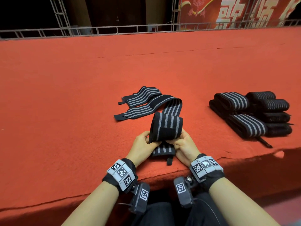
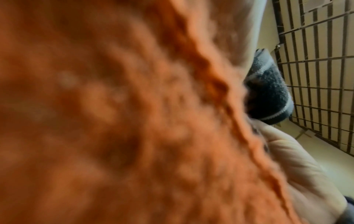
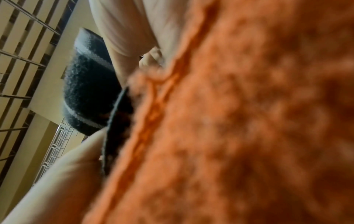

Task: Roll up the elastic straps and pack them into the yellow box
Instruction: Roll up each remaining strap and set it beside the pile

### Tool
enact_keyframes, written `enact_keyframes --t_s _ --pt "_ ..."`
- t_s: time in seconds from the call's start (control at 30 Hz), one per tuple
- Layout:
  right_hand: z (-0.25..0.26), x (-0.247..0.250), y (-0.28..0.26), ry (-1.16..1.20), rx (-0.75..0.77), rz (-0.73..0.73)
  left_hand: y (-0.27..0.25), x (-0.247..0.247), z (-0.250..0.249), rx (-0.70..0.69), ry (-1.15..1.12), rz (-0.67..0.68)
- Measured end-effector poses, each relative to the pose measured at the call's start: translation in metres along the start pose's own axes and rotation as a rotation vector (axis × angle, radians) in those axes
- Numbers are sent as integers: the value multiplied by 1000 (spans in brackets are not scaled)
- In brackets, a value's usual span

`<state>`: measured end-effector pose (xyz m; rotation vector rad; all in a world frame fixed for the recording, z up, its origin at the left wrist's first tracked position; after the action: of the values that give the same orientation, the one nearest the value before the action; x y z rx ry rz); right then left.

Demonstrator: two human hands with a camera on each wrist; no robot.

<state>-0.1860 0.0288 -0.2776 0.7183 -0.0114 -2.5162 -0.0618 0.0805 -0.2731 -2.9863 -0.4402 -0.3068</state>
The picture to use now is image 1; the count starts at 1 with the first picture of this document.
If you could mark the person's right hand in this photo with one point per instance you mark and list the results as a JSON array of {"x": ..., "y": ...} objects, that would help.
[{"x": 187, "y": 150}]

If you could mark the person's left hand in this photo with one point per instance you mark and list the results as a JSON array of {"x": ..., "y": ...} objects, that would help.
[{"x": 138, "y": 149}]

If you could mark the person's left forearm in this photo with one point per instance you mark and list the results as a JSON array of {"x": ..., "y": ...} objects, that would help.
[{"x": 91, "y": 207}]

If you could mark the person's right forearm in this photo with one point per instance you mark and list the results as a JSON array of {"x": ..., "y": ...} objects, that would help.
[{"x": 240, "y": 204}]

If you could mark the black trousers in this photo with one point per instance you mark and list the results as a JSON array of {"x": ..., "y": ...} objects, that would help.
[{"x": 162, "y": 216}]

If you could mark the metal railing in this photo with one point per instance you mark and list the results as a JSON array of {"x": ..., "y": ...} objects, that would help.
[{"x": 117, "y": 29}]

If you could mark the metal truss column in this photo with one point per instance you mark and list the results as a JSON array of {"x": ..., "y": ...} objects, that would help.
[
  {"x": 255, "y": 11},
  {"x": 60, "y": 16},
  {"x": 176, "y": 12}
]

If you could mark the red banner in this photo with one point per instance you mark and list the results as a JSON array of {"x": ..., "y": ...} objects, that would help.
[{"x": 235, "y": 9}]

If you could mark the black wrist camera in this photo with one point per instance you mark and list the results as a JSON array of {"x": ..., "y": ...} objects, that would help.
[
  {"x": 140, "y": 197},
  {"x": 182, "y": 190}
]

